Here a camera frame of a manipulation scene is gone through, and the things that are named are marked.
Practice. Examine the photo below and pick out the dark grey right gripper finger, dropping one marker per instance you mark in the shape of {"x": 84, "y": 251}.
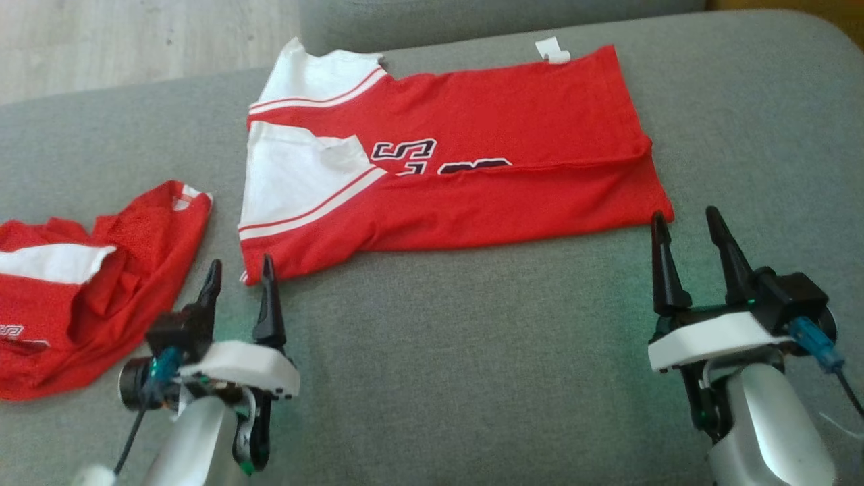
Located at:
{"x": 668, "y": 283}
{"x": 732, "y": 270}

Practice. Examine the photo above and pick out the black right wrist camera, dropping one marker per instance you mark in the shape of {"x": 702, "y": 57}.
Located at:
{"x": 793, "y": 297}

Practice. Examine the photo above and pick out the wide grey sofa chaise cushion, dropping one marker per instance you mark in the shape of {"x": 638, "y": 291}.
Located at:
{"x": 472, "y": 371}

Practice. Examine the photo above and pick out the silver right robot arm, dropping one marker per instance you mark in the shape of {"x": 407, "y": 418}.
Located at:
{"x": 769, "y": 425}

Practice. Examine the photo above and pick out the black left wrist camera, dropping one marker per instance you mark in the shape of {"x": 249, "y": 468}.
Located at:
{"x": 172, "y": 334}

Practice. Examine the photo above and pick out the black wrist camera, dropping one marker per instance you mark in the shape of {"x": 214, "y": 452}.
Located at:
{"x": 793, "y": 297}
{"x": 172, "y": 334}

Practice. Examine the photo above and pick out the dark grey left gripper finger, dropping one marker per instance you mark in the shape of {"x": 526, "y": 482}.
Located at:
{"x": 270, "y": 310}
{"x": 210, "y": 293}

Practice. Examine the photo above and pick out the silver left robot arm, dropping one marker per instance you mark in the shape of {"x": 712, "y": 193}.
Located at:
{"x": 196, "y": 439}

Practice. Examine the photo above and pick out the red white sports jersey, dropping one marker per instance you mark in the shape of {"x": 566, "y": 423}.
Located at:
{"x": 506, "y": 115}

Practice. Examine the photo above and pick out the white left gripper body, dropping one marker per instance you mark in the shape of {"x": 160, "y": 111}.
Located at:
{"x": 243, "y": 368}

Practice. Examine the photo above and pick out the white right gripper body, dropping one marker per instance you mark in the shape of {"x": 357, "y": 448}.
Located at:
{"x": 715, "y": 337}

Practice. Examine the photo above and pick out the red white sports shorts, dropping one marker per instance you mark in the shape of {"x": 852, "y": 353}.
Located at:
{"x": 135, "y": 270}

